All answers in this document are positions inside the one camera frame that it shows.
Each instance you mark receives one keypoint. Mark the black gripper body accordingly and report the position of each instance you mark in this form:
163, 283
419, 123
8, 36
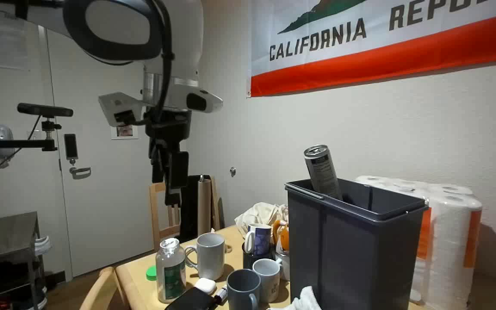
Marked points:
169, 162

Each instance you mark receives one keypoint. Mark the small white grey mug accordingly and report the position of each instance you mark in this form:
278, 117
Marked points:
269, 272

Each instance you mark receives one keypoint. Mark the white mug cup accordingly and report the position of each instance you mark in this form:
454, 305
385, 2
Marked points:
207, 255

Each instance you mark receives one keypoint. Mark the paper towel pack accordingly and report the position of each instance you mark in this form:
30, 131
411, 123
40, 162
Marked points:
448, 241

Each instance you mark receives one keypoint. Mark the white cloth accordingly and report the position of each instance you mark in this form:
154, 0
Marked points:
306, 300

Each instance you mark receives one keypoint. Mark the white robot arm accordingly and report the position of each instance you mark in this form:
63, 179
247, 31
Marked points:
168, 38

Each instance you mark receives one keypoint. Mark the grey metal can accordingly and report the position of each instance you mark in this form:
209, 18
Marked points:
321, 171

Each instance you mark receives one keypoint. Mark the door handle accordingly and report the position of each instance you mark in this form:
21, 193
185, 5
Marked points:
80, 173

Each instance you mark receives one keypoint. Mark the beige cloth bag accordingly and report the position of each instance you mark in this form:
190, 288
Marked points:
261, 214

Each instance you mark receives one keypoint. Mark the California Republic flag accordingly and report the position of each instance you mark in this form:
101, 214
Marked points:
304, 45

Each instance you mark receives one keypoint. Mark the blue patterned mug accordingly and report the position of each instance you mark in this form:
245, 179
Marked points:
257, 240

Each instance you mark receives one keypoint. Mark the metal cart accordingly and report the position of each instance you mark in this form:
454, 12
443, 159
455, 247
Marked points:
18, 235

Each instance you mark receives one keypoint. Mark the grey plastic bin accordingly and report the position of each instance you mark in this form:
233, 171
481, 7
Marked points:
355, 252

